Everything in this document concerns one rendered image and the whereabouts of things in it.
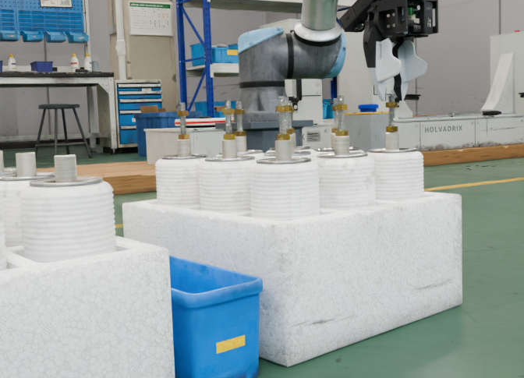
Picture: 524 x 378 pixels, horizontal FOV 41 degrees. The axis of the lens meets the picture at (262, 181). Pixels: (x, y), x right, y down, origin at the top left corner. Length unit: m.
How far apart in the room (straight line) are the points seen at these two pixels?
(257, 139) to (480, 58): 6.13
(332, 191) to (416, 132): 3.06
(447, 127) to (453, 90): 3.74
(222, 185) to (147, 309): 0.31
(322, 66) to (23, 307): 1.22
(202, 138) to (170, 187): 2.16
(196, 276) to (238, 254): 0.07
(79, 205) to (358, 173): 0.43
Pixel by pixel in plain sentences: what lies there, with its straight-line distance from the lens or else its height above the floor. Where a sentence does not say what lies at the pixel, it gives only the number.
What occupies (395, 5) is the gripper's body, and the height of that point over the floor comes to 0.47.
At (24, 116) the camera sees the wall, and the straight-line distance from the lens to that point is 9.49.
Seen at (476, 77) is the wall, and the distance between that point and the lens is 7.72.
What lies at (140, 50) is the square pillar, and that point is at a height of 1.05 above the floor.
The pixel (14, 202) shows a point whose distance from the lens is 0.83.
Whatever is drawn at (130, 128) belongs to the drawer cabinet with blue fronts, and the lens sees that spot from 6.68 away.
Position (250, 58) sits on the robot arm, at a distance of 1.73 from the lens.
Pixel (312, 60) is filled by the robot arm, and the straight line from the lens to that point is 1.74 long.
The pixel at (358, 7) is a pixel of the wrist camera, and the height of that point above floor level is 0.48.
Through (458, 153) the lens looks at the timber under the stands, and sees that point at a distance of 4.18.
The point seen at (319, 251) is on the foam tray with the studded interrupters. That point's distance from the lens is 0.90.
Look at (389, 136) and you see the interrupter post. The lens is 1.11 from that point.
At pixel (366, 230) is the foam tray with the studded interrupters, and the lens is 0.96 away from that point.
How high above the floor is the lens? 0.32
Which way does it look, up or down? 5 degrees down
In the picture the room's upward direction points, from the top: 2 degrees counter-clockwise
